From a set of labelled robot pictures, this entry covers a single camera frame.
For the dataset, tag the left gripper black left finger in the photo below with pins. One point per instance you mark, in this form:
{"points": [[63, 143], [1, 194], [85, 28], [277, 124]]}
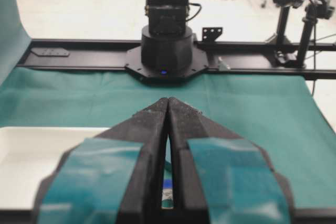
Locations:
{"points": [[114, 177]]}

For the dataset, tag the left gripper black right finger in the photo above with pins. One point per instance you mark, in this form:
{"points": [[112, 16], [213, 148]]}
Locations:
{"points": [[220, 177]]}

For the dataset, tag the blue tape roll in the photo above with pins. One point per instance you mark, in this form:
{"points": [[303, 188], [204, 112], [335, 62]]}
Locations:
{"points": [[167, 184]]}

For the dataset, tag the white plastic case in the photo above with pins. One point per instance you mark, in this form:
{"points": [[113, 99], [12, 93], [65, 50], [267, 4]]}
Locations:
{"points": [[29, 154]]}

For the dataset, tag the green table cloth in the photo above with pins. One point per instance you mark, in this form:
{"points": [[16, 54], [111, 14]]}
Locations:
{"points": [[277, 112]]}

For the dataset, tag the black aluminium frame rail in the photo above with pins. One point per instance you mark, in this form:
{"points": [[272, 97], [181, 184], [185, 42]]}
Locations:
{"points": [[211, 57]]}

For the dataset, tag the black camera stand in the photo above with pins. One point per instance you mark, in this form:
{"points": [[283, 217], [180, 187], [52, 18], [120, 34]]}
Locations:
{"points": [[316, 9]]}

